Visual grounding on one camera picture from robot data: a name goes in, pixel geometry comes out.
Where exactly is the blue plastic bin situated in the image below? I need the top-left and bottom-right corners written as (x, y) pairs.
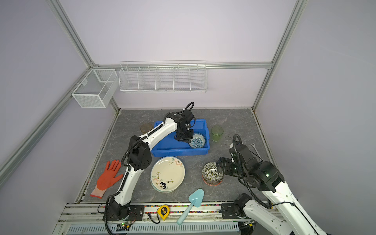
top-left (151, 119), bottom-right (210, 157)

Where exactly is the cream floral plate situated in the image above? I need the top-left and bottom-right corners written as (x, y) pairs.
top-left (150, 157), bottom-right (186, 183)

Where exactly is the orange patterned bowl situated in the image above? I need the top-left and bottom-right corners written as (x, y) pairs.
top-left (204, 180), bottom-right (223, 187)

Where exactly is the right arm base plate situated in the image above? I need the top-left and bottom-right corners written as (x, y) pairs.
top-left (220, 203), bottom-right (244, 219)

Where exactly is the amber glass cup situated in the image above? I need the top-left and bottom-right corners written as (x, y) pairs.
top-left (140, 123), bottom-right (154, 134)

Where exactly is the metal wrench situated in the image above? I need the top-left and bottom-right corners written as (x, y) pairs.
top-left (251, 143), bottom-right (262, 160)

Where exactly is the yellow tape measure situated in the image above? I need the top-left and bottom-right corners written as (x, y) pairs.
top-left (157, 205), bottom-right (170, 220)

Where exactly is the green glass cup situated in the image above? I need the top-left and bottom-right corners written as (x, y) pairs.
top-left (211, 125), bottom-right (224, 142)

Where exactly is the green floral bowl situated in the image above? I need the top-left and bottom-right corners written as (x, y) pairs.
top-left (202, 162), bottom-right (224, 183)

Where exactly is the white wire rack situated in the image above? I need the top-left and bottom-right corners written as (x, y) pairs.
top-left (118, 60), bottom-right (208, 93)

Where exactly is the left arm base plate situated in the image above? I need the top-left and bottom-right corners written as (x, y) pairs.
top-left (102, 203), bottom-right (145, 221)

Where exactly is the blue patterned bowl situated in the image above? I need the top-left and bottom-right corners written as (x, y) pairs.
top-left (189, 133), bottom-right (206, 148)

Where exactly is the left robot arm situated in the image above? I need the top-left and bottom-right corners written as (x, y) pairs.
top-left (103, 102), bottom-right (196, 226)

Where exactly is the green rimmed bottom plate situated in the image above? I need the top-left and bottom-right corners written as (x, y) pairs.
top-left (150, 179), bottom-right (181, 193)

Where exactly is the white mesh basket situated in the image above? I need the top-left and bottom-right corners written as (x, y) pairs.
top-left (72, 69), bottom-right (119, 109)

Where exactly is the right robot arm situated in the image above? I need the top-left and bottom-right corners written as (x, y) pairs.
top-left (216, 134), bottom-right (325, 235)

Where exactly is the red work glove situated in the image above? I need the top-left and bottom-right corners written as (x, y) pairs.
top-left (90, 160), bottom-right (124, 198)

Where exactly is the teal plastic shovel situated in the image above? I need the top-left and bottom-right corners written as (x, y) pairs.
top-left (177, 189), bottom-right (205, 225)

